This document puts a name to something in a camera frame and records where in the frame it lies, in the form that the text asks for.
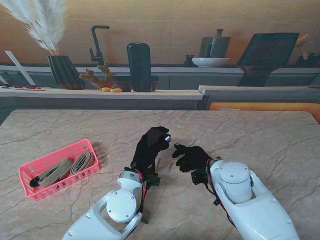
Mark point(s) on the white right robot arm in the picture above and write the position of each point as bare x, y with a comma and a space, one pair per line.
240, 190

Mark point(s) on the yellow orange fruit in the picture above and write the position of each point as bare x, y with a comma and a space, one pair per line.
116, 90
106, 89

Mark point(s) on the white leaning slat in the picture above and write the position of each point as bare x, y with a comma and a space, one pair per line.
20, 68

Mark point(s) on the white pampas grass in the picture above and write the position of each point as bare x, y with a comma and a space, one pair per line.
47, 30

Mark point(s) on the dark slanted board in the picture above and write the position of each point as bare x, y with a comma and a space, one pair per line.
267, 57

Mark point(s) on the grey back cabinet counter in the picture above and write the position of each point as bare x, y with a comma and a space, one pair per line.
175, 70

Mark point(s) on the white shallow bowl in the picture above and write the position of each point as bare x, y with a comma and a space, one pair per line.
211, 62

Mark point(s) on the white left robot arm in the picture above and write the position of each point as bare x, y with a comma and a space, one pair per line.
117, 202

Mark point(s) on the dark box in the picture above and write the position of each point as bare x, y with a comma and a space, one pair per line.
312, 61

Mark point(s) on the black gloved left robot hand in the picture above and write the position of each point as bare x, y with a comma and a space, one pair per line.
147, 152

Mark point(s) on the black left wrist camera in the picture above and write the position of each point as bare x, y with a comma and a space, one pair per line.
153, 180

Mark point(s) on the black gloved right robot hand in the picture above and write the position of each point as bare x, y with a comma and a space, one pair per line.
192, 158

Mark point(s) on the cactus plant in bowl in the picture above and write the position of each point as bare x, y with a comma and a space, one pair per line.
107, 75

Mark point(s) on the black kitchen faucet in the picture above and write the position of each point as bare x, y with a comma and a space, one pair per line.
97, 42

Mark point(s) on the small black bottles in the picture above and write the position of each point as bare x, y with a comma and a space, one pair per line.
188, 62

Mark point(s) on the grey counter with orange light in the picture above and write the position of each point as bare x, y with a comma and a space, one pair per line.
250, 96

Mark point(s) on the grey jug with lid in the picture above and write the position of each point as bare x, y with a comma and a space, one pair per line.
220, 47

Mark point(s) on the yellow wooden utensil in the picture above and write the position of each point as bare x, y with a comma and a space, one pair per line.
302, 40

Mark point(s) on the pink plastic storage basket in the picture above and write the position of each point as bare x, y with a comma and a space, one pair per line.
27, 175

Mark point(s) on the plate with red slices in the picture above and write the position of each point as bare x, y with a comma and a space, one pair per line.
30, 88

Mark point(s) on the dark ribbed vase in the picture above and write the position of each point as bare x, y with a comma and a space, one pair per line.
65, 72

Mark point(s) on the long beige woven belt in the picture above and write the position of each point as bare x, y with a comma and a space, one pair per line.
53, 173

